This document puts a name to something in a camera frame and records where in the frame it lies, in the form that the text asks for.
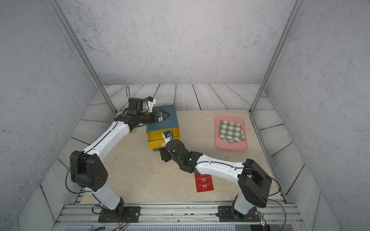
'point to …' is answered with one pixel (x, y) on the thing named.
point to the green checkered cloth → (231, 132)
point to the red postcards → (204, 182)
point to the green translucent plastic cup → (134, 131)
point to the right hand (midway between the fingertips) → (164, 146)
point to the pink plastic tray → (221, 144)
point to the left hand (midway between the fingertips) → (167, 116)
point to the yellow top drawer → (155, 139)
